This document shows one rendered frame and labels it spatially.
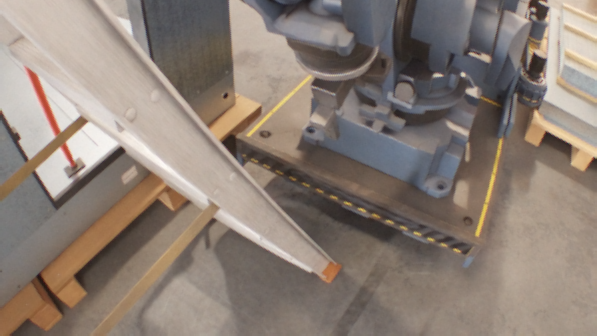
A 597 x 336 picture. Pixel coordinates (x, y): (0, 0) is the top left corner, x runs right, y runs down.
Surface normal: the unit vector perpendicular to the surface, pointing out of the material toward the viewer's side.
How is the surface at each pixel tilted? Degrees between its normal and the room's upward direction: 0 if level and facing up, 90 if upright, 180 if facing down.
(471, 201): 0
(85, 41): 88
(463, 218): 0
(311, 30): 57
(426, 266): 0
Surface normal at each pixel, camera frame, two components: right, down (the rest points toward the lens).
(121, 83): 0.84, 0.36
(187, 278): 0.01, -0.71
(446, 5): -0.45, 0.18
